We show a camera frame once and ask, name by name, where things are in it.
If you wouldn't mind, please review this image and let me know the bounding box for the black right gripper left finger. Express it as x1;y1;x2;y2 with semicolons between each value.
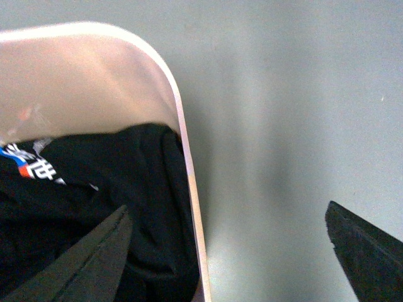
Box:
2;205;132;301

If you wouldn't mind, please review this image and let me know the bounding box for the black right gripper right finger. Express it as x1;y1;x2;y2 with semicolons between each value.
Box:
325;201;402;301

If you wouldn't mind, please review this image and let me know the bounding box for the beige plastic laundry hamper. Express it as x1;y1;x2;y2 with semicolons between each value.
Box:
1;22;212;301

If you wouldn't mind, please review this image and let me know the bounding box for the black printed garment in hamper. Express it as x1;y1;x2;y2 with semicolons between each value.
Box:
1;124;200;301

